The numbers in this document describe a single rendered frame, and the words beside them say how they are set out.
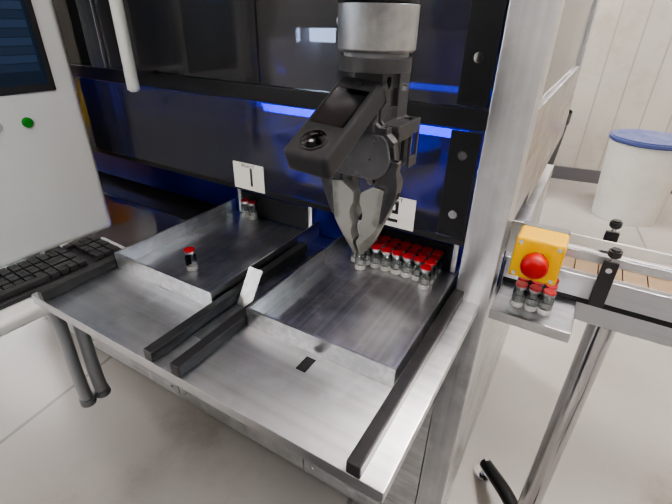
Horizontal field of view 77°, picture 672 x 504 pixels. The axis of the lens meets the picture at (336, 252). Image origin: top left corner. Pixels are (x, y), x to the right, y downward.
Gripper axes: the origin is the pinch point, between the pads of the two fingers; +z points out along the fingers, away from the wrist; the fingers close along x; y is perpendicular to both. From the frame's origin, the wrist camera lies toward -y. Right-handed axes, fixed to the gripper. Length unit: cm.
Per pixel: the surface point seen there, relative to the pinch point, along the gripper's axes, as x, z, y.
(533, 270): -18.1, 9.8, 24.0
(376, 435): -7.8, 19.4, -7.7
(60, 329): 99, 59, 5
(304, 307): 14.8, 21.1, 10.4
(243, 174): 42, 7, 27
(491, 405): -15, 109, 94
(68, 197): 88, 17, 13
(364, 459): -8.0, 19.4, -11.1
